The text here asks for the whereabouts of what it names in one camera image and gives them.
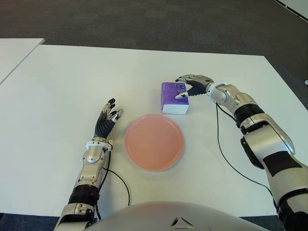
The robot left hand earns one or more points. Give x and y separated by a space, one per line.
103 127

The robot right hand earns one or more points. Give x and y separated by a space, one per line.
198 86

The purple tissue paper pack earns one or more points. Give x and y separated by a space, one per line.
170 96

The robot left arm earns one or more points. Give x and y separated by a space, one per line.
92 156

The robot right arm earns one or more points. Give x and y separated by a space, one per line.
264 144

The pink round plate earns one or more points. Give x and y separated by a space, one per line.
154 142

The silver robot torso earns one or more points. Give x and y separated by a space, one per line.
156 216

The white side table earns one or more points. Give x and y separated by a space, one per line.
14 53

